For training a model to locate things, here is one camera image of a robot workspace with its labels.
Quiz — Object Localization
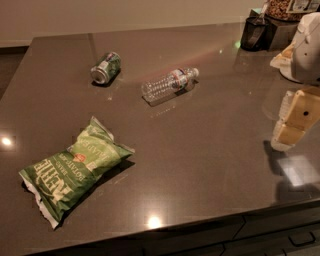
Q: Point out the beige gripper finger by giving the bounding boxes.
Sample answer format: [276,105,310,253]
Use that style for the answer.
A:
[271,86,320,152]
[270,42,295,69]

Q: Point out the green soda can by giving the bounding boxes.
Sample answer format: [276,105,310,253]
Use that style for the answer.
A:
[90,52,121,84]

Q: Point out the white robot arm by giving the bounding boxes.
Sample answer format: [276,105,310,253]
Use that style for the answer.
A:
[270,12,320,152]

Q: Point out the clear plastic water bottle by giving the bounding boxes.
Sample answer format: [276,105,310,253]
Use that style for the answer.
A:
[141,68,199,105]

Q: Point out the dark box under jar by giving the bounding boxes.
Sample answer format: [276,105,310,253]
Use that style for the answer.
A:
[249,9,298,50]

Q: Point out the black mesh cup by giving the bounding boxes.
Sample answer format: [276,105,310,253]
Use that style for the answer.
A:
[240,17,267,51]

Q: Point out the snack jar with label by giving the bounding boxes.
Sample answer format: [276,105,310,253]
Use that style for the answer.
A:
[266,0,320,21]

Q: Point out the green chip bag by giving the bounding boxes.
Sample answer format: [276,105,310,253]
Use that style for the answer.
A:
[19,117,135,229]

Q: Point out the black drawer handle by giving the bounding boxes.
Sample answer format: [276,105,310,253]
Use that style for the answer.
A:
[288,232,317,248]

